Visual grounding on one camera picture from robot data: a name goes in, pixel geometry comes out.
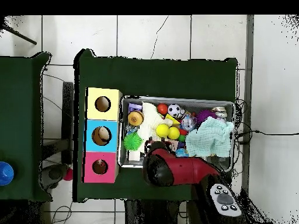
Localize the cream waffle cloth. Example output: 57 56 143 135
136 101 175 150

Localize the wooden box with three holes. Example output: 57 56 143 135
81 87 123 184

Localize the shallow silver mesh bin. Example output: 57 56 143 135
117 95 236 173

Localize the yellow smiley ball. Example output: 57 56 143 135
155 123 170 138

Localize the toy hamburger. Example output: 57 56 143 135
127 110 145 127

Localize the orange red ball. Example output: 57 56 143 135
157 103 169 116

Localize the green spiky rubber ball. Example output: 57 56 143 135
123 132 143 152

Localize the black white soccer ball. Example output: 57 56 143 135
167 103 182 117

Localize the blue globe ball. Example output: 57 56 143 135
175 148 189 158

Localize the mint green waffle cloth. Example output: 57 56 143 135
185 116 235 158

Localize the small red floor ball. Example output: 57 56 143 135
62 167 74 181

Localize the dark grey rounded object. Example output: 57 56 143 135
40 163 69 190

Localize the dark green side table cloth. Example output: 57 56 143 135
0 51 53 202

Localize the blue plastic cup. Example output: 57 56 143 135
0 161 15 187

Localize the black tripod leg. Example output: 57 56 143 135
0 24 37 46

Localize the black power cable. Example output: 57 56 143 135
235 129 299 144

